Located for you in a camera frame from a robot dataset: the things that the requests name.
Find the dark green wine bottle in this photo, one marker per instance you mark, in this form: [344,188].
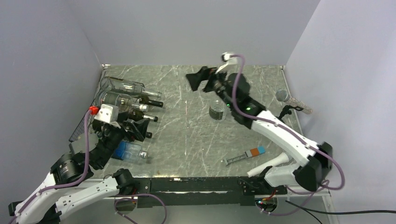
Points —
[132,130]

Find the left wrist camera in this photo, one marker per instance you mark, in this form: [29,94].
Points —
[106,114]

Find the blue square glass bottle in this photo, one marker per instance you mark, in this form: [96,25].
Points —
[130,152]

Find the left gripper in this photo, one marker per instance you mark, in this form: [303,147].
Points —
[119,128]

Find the grey tool coloured blocks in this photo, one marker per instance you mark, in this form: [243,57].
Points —
[245,155]

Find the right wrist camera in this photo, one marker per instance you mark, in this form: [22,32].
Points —
[228,61]

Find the grey handheld microphone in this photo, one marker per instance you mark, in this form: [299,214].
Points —
[285,97]

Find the green wine bottle grey cap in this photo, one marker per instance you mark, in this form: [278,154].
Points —
[137,115]

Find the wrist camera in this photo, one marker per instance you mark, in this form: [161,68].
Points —
[106,114]
[228,61]

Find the clear glass bottle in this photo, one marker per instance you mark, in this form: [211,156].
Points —
[127,87]

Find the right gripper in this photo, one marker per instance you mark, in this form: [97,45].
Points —
[204,74]

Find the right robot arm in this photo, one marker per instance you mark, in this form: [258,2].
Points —
[312,160]

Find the clear labelled bottle silver cap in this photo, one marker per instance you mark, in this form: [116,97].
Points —
[217,110]

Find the white toy microphone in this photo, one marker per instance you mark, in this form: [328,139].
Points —
[283,158]

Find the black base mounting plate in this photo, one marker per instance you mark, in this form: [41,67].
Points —
[240,190]

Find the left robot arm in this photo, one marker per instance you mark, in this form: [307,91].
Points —
[46,204]

